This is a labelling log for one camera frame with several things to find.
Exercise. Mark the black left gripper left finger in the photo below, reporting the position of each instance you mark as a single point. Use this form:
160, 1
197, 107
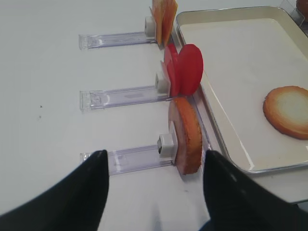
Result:
76, 203

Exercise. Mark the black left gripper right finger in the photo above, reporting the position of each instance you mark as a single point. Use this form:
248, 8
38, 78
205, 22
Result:
236, 203

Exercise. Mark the upright bread slice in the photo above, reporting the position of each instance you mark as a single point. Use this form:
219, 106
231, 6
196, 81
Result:
183, 117

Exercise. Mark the bread slice on tray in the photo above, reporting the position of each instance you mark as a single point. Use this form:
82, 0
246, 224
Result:
286, 109

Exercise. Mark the front red tomato slice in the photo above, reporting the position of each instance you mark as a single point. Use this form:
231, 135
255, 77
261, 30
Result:
191, 69

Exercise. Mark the red tomato slice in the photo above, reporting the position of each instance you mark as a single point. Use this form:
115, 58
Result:
191, 69
171, 64

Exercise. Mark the rear red tomato slice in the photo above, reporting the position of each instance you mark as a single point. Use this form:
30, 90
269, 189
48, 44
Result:
171, 64

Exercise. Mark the front orange cheese slice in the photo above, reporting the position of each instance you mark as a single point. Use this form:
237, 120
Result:
170, 9

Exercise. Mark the orange cheese slice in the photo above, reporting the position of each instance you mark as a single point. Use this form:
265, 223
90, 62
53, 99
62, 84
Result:
170, 9
158, 10

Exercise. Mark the rear orange cheese slice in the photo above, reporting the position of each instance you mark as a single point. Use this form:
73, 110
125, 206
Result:
158, 10

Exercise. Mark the white metal tray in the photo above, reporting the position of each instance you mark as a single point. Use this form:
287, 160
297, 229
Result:
247, 52

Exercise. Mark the clear bread holder rail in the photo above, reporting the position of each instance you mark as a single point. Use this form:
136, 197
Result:
161, 154

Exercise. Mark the clear tomato holder rail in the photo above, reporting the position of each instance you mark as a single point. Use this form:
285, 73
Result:
101, 99

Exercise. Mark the clear cheese holder rail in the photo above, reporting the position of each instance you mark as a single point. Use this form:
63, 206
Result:
88, 42

